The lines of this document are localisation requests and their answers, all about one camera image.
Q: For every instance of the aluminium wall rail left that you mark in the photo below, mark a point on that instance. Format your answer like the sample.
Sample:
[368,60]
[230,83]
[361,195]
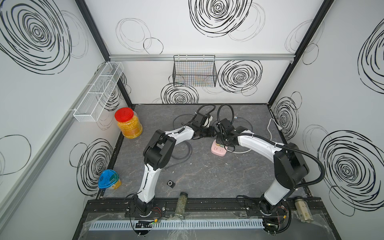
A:
[19,156]

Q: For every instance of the glass spice bottle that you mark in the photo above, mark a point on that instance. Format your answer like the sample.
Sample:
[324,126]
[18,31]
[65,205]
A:
[181,205]

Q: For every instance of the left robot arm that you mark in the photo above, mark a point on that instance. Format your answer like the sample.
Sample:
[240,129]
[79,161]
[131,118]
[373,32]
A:
[159,149]

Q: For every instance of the white slotted cable duct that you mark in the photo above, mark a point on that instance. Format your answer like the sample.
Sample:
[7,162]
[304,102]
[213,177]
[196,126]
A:
[204,224]

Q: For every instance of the black mp3 player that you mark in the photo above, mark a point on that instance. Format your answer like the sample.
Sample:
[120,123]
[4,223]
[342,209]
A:
[171,184]

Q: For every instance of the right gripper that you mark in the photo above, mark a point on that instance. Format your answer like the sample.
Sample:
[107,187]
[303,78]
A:
[218,139]

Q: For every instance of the blue lid jar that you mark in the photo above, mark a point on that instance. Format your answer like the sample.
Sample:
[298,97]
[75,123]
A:
[109,179]

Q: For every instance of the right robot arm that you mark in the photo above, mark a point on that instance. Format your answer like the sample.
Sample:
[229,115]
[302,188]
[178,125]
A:
[290,167]

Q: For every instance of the beige small bottle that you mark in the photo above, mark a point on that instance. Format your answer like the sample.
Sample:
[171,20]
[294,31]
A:
[303,210]

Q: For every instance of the red lid corn jar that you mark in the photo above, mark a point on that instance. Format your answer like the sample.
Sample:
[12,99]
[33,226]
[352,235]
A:
[129,123]

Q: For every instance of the pink power strip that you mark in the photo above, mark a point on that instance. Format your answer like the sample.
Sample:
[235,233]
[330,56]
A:
[218,150]

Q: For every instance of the aluminium wall rail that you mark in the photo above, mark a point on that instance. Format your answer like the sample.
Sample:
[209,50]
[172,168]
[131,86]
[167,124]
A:
[202,57]
[19,156]

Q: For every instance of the white wire shelf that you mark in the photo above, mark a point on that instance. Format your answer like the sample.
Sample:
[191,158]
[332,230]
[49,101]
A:
[99,92]

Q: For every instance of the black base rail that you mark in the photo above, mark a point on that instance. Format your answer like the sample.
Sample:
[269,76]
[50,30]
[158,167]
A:
[166,206]

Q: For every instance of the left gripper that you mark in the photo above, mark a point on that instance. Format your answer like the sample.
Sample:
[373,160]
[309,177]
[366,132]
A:
[211,133]

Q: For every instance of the black wire basket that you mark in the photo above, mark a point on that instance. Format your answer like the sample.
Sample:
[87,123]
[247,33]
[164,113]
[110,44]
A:
[195,74]

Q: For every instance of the aluminium wall rail back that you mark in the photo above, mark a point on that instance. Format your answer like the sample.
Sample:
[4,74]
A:
[202,57]

